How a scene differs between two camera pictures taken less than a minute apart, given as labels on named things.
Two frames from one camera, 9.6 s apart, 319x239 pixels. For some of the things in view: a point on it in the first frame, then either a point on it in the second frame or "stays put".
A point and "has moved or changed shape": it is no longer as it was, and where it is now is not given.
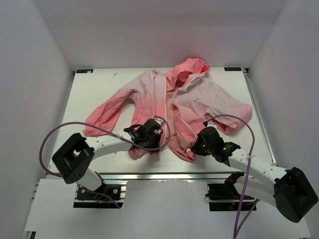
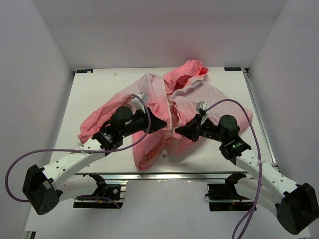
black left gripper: [157, 136] -> [156, 123]
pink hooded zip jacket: [177, 105] has moved or changed shape
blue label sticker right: [232, 68] stays put
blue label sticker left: [84, 70] stays put
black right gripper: [196, 148] -> [189, 130]
